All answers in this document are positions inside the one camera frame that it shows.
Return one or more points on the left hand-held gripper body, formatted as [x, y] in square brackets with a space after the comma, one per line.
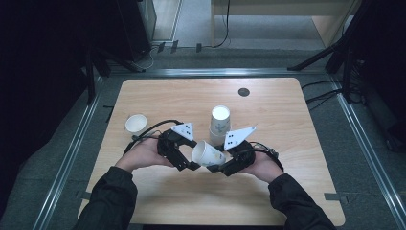
[169, 143]

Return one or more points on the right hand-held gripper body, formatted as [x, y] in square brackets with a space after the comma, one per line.
[239, 150]

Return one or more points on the white ribbed paper cup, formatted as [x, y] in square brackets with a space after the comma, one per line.
[217, 139]

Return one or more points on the floral print paper cup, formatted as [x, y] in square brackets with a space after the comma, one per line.
[207, 155]
[220, 118]

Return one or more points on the plain white paper cup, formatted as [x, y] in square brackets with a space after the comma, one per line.
[136, 123]

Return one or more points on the person's left hand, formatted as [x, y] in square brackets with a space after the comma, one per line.
[143, 155]

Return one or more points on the person's right hand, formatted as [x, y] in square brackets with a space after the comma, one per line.
[265, 167]

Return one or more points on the round table grommet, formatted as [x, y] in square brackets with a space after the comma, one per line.
[243, 92]

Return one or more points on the black tape marks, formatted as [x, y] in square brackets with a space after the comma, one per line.
[110, 111]

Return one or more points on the grey tape strip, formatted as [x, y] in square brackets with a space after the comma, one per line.
[83, 195]
[335, 197]

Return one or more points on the black tripod stand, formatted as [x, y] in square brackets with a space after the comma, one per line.
[344, 54]
[95, 67]

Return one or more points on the black cabinet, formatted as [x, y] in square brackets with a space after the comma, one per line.
[137, 28]

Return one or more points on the dark curtain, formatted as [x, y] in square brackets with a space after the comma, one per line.
[38, 80]

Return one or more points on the light wooden desk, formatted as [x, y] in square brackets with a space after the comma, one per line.
[328, 22]

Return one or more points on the metal floor rail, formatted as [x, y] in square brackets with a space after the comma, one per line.
[63, 166]
[370, 147]
[217, 72]

